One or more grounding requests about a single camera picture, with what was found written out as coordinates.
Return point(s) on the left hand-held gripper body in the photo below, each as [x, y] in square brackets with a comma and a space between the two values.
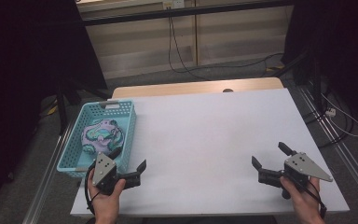
[103, 168]

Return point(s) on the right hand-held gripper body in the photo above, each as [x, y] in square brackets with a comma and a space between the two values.
[301, 168]

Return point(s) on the purple and teal patterned cloth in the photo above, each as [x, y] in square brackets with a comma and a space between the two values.
[101, 137]

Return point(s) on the light blue plastic basket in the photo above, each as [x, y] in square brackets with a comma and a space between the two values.
[74, 155]

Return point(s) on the person's right hand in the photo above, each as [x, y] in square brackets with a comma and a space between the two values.
[303, 199]

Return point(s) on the person's left hand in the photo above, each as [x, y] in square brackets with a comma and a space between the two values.
[105, 203]

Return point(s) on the white table mat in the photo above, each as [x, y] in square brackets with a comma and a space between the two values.
[205, 143]

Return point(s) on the white power plug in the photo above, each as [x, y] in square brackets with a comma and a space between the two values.
[331, 112]

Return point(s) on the black metal stand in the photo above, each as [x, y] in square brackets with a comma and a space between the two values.
[63, 102]
[310, 74]

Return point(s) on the black curtain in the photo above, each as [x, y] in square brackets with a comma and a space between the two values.
[338, 46]
[18, 77]

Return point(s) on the black horizontal bar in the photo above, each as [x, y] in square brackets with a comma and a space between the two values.
[183, 12]

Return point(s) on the aluminium rail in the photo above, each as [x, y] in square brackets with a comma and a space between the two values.
[48, 177]
[338, 146]

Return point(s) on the white wall socket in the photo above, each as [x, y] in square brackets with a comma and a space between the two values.
[174, 4]

